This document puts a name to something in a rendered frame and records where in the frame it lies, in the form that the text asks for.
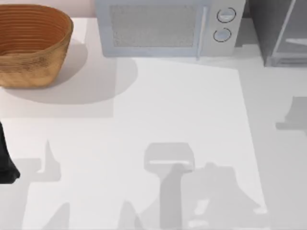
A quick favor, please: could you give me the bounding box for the microwave oven door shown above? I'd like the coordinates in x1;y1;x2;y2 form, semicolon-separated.
94;0;212;58

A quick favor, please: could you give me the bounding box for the microwave knob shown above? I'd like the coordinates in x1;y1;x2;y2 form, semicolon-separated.
213;27;233;44
216;7;237;23

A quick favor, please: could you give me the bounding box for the pale microwave oven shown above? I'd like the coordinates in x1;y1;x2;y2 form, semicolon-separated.
93;0;247;60

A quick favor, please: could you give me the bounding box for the woven brown basket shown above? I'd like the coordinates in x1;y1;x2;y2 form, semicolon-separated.
0;4;74;89

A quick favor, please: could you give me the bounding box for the grey cabinet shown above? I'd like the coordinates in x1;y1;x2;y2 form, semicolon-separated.
248;0;307;68

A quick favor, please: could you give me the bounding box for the microwave door handle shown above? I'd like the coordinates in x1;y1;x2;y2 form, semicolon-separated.
196;6;207;61

